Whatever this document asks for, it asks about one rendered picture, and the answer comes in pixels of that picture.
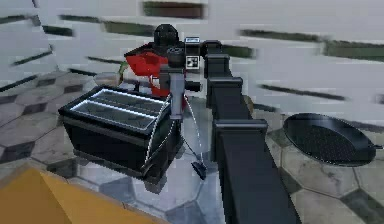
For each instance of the orange box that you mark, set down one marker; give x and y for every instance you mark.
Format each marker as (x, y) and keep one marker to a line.
(50, 203)

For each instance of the black toaster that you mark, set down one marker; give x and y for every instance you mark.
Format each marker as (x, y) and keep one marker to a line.
(113, 133)

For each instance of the green curved object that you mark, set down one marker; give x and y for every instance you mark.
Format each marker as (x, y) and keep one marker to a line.
(122, 71)

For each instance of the red and black coffee machine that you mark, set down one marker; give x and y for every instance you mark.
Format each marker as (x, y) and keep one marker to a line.
(146, 65)

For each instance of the black frying pan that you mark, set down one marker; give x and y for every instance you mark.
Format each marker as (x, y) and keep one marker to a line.
(328, 140)

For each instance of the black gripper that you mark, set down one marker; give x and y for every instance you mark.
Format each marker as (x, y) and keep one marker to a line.
(176, 83)

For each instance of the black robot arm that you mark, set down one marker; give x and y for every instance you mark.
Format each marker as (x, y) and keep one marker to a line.
(246, 160)

